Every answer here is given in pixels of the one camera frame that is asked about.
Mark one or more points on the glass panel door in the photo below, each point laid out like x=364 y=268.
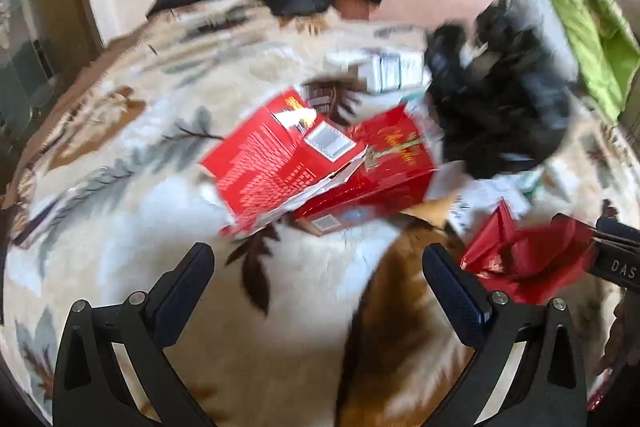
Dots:
x=30 y=57

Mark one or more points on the large white medicine box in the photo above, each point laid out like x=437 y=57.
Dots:
x=395 y=72

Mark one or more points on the red carton box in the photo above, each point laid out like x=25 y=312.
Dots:
x=390 y=177
x=260 y=157

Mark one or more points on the small white medicine box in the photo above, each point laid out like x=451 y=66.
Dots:
x=345 y=59

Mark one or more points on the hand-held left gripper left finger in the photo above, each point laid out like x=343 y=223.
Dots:
x=185 y=297

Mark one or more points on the brown pink fabric sofa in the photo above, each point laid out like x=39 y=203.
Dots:
x=440 y=2

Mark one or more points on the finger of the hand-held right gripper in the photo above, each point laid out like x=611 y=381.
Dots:
x=615 y=229

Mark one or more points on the leaf-print blanket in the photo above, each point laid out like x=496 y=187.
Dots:
x=150 y=217

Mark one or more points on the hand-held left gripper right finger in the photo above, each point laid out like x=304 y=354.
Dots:
x=455 y=302

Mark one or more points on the red plastic bag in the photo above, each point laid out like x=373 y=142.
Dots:
x=530 y=257

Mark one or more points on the green quilt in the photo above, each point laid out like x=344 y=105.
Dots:
x=575 y=12

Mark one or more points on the black plastic bag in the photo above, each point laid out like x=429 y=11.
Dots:
x=500 y=122

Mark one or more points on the white paper packet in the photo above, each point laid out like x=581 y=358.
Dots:
x=490 y=202

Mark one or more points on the person's right hand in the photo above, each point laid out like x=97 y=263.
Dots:
x=622 y=332

